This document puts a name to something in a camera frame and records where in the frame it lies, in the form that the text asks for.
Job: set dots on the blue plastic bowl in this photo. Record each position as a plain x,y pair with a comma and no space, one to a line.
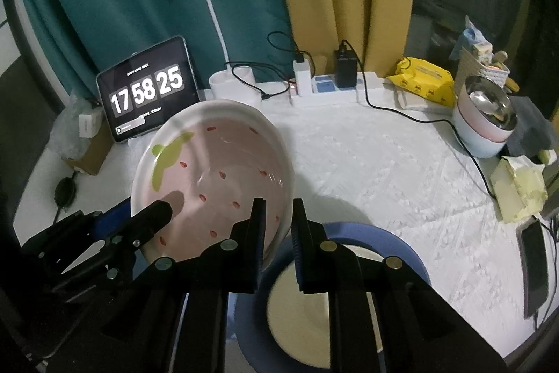
371,235

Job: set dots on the clear plastic bag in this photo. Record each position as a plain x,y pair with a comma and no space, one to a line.
65,119

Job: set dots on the teal curtain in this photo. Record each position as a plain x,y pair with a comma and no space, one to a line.
109,6

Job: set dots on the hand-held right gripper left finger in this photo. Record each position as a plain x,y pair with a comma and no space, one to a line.
258,242

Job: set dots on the cardboard box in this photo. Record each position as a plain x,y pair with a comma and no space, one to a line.
91,152

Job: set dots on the white power strip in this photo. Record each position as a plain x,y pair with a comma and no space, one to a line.
327,91

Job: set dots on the black round device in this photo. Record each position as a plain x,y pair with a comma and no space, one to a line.
65,191

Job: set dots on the blue snack bag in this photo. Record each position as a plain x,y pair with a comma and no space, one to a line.
469,38

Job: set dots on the pink strawberry bowl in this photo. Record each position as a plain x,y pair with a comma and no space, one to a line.
218,145

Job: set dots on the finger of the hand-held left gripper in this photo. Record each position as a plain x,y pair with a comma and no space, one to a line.
113,218
153,220

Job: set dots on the yellow tissue pack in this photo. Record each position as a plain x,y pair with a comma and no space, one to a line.
519,187

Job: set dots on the stainless steel bowl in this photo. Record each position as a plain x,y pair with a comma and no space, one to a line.
491,104

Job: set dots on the tablet with clock display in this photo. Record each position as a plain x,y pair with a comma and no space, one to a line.
146,89

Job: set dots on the black smartphone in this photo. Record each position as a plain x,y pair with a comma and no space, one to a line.
533,268

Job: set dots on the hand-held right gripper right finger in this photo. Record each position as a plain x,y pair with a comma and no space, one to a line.
298,242

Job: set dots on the cream bowl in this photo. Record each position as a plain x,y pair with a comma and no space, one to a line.
288,312

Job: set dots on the white woven basket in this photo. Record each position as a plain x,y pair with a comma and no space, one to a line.
476,65

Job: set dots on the yellow wipes pack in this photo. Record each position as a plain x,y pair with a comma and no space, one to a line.
426,82

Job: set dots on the grey cloth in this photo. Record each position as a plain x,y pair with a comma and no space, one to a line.
530,124

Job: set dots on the small white box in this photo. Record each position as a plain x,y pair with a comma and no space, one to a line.
89,125

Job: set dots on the white charger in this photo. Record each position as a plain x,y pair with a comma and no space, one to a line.
301,71

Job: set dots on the black charger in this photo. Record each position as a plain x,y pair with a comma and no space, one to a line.
346,69

